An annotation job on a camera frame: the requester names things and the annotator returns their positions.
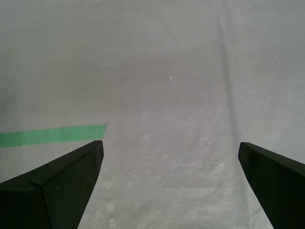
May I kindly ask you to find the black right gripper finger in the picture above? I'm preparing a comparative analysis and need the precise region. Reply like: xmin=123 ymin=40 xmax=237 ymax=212
xmin=238 ymin=142 xmax=305 ymax=229
xmin=0 ymin=140 xmax=104 ymax=229

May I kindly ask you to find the long green tape strip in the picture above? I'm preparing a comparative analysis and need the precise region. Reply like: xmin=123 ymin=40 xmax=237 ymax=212
xmin=0 ymin=123 xmax=107 ymax=148

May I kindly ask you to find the white woven table cloth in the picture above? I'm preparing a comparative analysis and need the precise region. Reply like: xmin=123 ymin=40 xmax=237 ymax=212
xmin=0 ymin=0 xmax=305 ymax=229

